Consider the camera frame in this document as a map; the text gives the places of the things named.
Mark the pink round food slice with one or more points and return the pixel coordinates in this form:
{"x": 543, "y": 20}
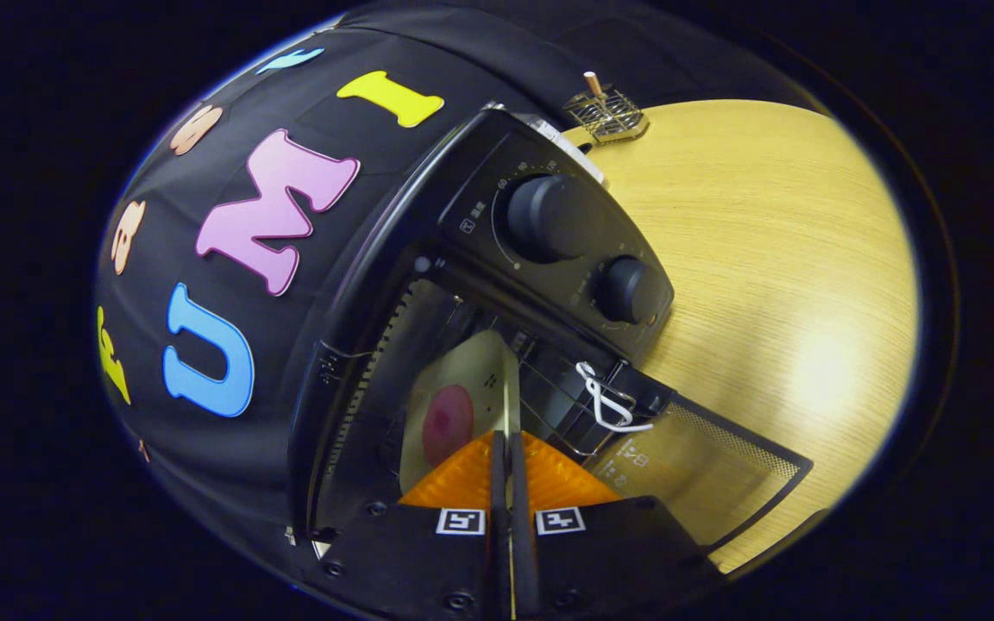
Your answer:
{"x": 448, "y": 427}

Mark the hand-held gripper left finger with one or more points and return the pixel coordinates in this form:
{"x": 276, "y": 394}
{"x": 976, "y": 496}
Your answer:
{"x": 498, "y": 535}

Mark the black toaster oven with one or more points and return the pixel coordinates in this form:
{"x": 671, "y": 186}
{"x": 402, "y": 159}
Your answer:
{"x": 549, "y": 216}

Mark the wooden stick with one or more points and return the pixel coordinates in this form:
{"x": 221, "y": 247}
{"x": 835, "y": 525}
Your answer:
{"x": 594, "y": 86}

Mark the cream square plate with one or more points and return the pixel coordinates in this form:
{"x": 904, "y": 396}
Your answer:
{"x": 471, "y": 362}

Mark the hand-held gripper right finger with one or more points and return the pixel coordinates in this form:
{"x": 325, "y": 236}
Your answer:
{"x": 521, "y": 535}

